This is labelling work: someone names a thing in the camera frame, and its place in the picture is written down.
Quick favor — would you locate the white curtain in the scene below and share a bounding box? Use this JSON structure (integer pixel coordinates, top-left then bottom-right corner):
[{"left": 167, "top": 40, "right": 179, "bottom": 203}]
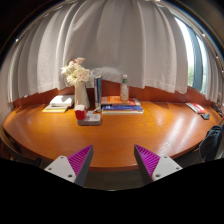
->
[{"left": 6, "top": 0, "right": 224, "bottom": 104}]

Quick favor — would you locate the red charger plug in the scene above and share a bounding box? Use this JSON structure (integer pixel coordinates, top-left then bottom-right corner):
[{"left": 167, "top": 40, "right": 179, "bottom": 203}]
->
[{"left": 75, "top": 105, "right": 87, "bottom": 120}]

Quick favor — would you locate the yellow flat book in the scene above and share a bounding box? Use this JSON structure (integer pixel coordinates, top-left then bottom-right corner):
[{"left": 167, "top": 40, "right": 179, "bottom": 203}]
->
[{"left": 42, "top": 105, "right": 68, "bottom": 113}]

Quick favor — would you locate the white open book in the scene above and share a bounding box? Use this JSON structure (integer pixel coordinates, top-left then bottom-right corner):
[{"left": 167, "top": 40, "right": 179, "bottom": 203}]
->
[{"left": 50, "top": 95, "right": 74, "bottom": 107}]

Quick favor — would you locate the dark small object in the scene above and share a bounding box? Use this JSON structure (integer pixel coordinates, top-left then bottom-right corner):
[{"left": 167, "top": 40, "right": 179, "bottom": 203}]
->
[{"left": 201, "top": 113, "right": 210, "bottom": 120}]

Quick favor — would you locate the orange book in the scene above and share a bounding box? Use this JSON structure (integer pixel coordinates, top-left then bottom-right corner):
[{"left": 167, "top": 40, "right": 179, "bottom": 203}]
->
[{"left": 101, "top": 96, "right": 140, "bottom": 106}]

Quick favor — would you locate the white flower bouquet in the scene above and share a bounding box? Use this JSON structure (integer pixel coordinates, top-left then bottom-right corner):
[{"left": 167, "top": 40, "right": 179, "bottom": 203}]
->
[{"left": 61, "top": 57, "right": 90, "bottom": 86}]

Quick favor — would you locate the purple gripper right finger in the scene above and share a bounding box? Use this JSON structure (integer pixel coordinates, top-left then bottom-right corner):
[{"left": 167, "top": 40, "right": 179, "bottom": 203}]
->
[{"left": 134, "top": 144, "right": 182, "bottom": 185}]

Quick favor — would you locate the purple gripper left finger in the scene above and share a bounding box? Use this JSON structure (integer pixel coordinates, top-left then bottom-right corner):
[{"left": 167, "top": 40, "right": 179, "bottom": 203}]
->
[{"left": 45, "top": 145, "right": 94, "bottom": 186}]

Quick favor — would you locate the clear plastic bottle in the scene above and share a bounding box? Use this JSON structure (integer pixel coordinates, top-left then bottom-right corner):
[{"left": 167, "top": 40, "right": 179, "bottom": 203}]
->
[{"left": 120, "top": 74, "right": 129, "bottom": 102}]

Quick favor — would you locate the window frame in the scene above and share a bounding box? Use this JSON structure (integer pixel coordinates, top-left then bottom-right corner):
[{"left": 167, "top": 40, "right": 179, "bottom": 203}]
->
[{"left": 187, "top": 27, "right": 203, "bottom": 90}]

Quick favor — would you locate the upright blue book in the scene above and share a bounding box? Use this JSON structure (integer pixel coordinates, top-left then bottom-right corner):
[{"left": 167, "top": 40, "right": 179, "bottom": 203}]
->
[{"left": 94, "top": 76, "right": 101, "bottom": 111}]

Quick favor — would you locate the dark chair back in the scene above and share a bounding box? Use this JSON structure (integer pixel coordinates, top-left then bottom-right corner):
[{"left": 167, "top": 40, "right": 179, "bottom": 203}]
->
[{"left": 199, "top": 125, "right": 223, "bottom": 162}]

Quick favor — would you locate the red notebook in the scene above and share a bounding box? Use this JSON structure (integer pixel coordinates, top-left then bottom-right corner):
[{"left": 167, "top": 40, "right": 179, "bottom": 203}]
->
[{"left": 186, "top": 102, "right": 206, "bottom": 114}]

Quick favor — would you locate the white power strip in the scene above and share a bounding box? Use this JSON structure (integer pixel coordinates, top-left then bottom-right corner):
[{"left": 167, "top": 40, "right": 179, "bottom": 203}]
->
[{"left": 77, "top": 112, "right": 101, "bottom": 126}]

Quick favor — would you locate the white ceramic vase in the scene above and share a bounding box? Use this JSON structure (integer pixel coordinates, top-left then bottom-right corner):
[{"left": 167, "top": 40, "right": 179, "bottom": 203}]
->
[{"left": 75, "top": 81, "right": 90, "bottom": 108}]

